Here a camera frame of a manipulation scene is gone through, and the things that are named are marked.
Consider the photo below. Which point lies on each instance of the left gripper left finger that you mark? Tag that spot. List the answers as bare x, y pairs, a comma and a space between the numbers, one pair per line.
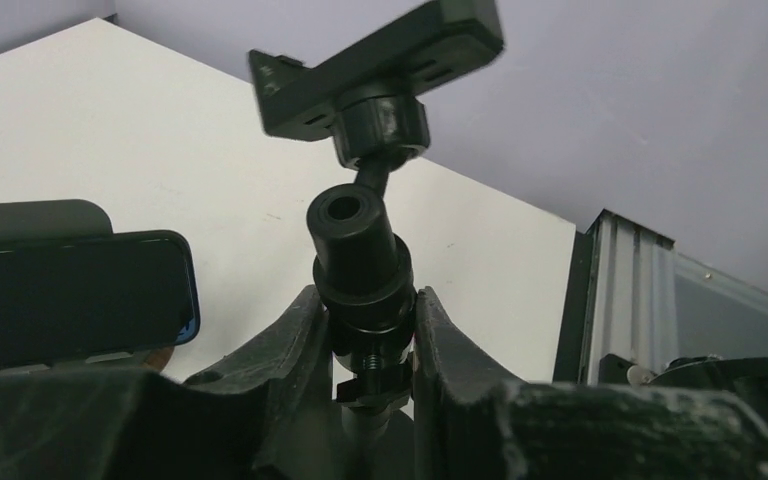
259, 413

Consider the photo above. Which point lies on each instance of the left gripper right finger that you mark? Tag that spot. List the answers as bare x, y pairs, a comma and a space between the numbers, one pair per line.
476, 420

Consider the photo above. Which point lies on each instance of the dark blue phone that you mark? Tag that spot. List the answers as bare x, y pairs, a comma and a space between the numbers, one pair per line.
73, 298

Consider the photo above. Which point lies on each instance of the wooden base phone stand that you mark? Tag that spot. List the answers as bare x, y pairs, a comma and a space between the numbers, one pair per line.
70, 219

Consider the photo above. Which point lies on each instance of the tall phone stand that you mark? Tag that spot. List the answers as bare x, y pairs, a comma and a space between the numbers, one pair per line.
366, 99

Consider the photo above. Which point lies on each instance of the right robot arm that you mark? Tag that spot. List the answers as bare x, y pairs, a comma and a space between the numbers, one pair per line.
707, 372

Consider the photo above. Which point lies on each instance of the aluminium frame rail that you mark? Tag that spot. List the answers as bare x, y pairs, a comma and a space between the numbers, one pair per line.
631, 294

